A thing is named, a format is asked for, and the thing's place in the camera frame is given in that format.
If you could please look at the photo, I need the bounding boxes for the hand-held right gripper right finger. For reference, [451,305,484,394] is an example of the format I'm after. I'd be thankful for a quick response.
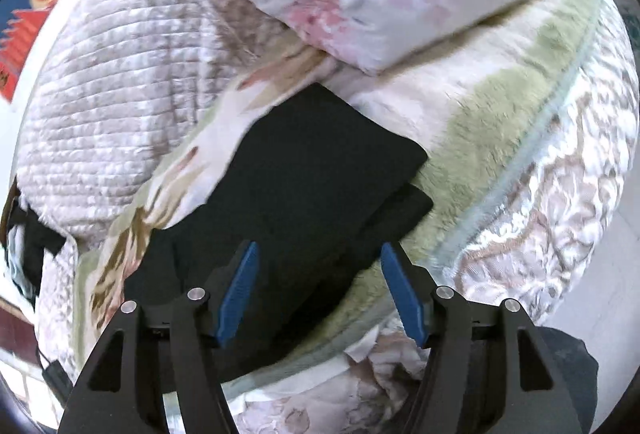
[380,241,583,434]

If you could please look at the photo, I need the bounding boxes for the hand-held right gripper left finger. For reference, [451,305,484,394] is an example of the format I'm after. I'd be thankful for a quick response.
[59,241,261,434]

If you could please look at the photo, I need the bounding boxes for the light blue cloth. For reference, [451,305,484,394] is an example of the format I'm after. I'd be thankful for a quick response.
[4,224,38,302]

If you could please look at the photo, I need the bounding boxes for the floral fleece blanket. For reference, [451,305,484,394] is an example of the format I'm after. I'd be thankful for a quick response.
[72,0,608,410]

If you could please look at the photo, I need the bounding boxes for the black cable with plug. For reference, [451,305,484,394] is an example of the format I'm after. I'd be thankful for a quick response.
[37,349,71,405]

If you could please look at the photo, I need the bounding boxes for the grey quilted bedspread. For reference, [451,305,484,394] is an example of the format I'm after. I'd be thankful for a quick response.
[15,0,640,434]

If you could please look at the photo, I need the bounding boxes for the black pants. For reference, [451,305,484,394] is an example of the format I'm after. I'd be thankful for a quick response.
[122,83,435,385]

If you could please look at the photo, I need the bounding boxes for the person's dark clothing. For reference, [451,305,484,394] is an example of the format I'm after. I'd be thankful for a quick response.
[537,325,600,434]

